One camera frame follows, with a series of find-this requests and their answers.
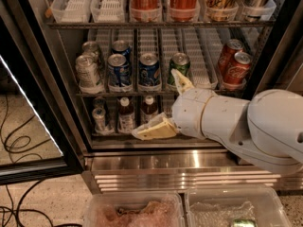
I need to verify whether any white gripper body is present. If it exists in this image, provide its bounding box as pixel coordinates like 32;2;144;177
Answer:
171;88;217;139

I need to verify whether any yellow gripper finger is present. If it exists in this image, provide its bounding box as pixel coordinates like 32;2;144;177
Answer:
171;69;194;95
132;113;178;141

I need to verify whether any blue pepsi can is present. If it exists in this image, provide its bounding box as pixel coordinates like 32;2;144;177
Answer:
107;54;132;87
112;40;132;61

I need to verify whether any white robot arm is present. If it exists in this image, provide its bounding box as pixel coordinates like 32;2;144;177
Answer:
132;69;303;174

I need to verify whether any green soda can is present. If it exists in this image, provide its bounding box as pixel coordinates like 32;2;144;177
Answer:
167;52;190;86

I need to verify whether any dark blue soda can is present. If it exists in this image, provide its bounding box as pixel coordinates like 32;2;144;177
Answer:
139;53;160;87

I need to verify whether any empty white tray middle shelf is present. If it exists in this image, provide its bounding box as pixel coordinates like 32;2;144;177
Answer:
183;28;218;89

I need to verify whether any front red coca-cola can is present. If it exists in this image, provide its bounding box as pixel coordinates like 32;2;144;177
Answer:
223;51;252;84

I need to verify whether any front slim silver can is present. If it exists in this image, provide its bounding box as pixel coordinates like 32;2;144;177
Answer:
92;108;109;131

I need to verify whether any slim silver can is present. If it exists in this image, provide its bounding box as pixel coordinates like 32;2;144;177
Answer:
92;108;109;131
93;96;106;108

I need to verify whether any rear red coca-cola can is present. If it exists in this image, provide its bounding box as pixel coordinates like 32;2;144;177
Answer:
218;39;243;76

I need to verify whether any rear slim silver can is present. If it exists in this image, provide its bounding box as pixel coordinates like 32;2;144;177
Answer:
93;96;106;108

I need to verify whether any steel fridge bottom grille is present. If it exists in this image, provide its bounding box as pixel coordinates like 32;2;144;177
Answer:
82;148;303;193

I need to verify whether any front silver soda can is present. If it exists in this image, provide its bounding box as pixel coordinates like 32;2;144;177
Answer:
76;54;101;88

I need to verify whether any silver soda can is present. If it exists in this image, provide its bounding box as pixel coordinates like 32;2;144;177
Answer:
76;54;101;88
82;41;101;63

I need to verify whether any rear silver soda can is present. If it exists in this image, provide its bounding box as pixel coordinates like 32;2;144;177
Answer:
82;41;101;63

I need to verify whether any open glass fridge door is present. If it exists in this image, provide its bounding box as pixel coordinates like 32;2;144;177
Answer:
0;0;83;184

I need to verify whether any green can in bin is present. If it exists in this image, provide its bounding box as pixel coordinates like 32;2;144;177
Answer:
230;218;257;227

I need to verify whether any right brown drink bottle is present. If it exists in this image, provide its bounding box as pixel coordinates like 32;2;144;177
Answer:
140;96;158;124

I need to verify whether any brown drink bottle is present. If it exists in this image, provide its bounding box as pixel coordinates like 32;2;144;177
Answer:
140;96;158;124
118;96;135;132

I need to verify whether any left brown drink bottle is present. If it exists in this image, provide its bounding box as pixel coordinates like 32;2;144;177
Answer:
118;96;135;132

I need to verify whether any right clear plastic bin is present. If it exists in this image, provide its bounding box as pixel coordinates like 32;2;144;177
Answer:
185;185;292;227

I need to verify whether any clear plastic bin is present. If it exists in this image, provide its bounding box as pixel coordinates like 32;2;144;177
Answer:
83;191;185;227
185;185;292;227

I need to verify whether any left clear plastic bin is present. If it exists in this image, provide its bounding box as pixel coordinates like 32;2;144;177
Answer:
83;191;185;227

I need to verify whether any empty white tray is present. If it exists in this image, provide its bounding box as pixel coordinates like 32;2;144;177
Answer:
90;0;126;23
51;0;92;23

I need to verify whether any empty white tray top left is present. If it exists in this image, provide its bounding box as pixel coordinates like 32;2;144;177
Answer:
51;0;92;23

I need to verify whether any middle wire shelf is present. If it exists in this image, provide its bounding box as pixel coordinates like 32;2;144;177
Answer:
75;88;247;98

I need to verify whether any wire shelf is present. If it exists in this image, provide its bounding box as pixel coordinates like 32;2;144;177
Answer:
47;20;276;29
75;88;247;98

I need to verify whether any top wire shelf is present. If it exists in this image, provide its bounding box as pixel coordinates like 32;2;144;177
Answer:
47;20;276;29

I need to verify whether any black floor cable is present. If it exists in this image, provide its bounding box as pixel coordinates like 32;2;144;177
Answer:
0;93;83;227

